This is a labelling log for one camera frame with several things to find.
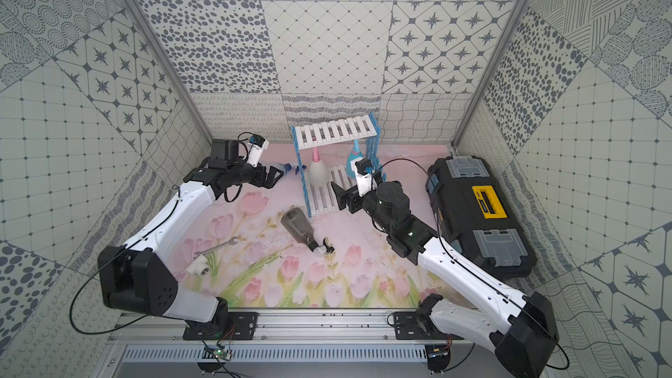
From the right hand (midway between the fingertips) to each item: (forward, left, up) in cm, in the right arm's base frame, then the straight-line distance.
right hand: (347, 178), depth 72 cm
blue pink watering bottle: (+24, -2, -15) cm, 28 cm away
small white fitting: (-16, +48, -27) cm, 57 cm away
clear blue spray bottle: (+26, +27, -26) cm, 45 cm away
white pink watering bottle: (+17, +12, -19) cm, 28 cm away
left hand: (+11, +27, -6) cm, 30 cm away
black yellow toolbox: (-4, -39, -12) cm, 41 cm away
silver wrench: (-7, +41, -28) cm, 50 cm away
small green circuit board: (-39, +34, -29) cm, 59 cm away
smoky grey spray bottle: (-1, +18, -25) cm, 31 cm away
